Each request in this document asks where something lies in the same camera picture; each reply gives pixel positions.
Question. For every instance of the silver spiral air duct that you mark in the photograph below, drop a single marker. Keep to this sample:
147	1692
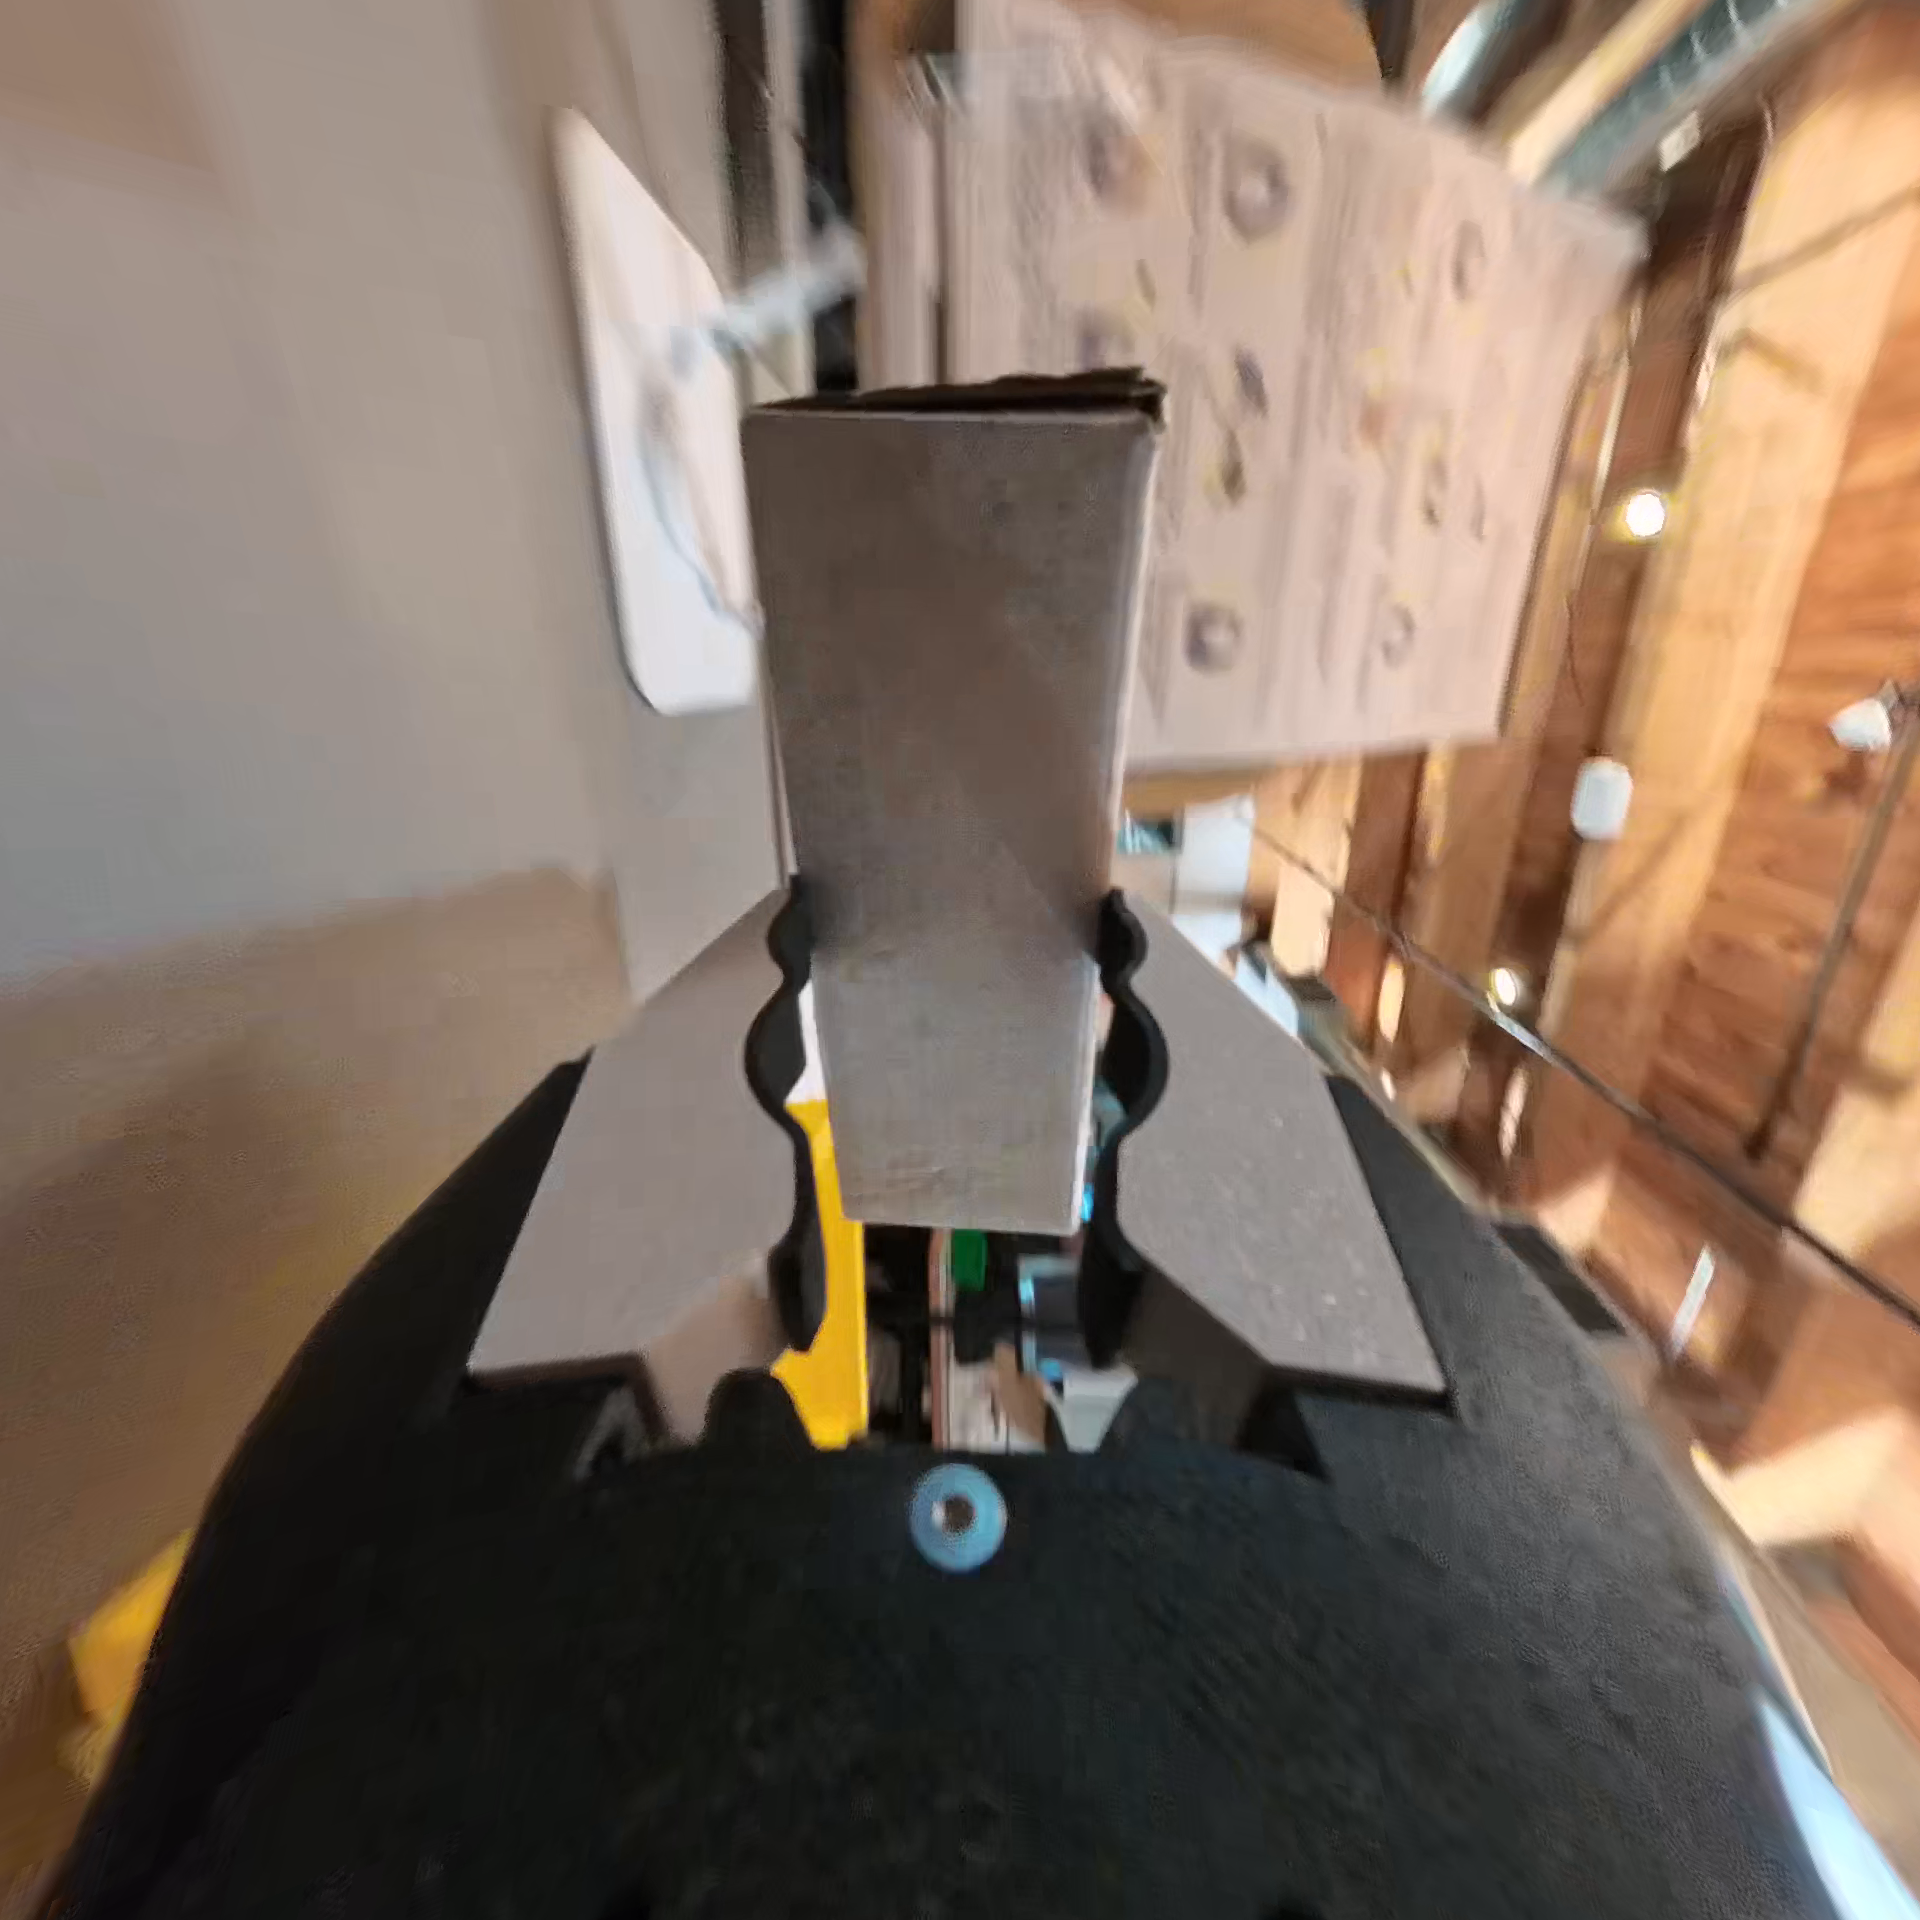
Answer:
1560	74

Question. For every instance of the glowing light bulb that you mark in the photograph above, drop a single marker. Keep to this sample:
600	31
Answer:
1503	987
1644	513

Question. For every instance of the grey cardboard box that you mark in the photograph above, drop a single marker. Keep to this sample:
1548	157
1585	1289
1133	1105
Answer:
944	751

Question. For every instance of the white rounded board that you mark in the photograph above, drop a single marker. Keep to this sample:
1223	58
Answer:
661	494

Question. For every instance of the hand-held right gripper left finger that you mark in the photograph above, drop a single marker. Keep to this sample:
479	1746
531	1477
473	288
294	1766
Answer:
644	1200

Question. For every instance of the dark lamp pole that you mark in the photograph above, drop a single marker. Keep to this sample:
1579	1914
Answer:
1838	931

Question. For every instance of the white wall lamp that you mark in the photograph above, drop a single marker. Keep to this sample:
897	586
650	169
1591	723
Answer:
1863	723

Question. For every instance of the white wall device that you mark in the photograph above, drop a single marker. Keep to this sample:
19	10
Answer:
1602	798

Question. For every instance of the yellow object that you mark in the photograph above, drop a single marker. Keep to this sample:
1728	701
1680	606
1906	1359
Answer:
833	1274
129	1650

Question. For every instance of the printed instruction sheet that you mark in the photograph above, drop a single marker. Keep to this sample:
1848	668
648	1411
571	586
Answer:
1351	374

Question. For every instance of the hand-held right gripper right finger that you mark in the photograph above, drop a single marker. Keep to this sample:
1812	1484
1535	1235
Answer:
1261	1200

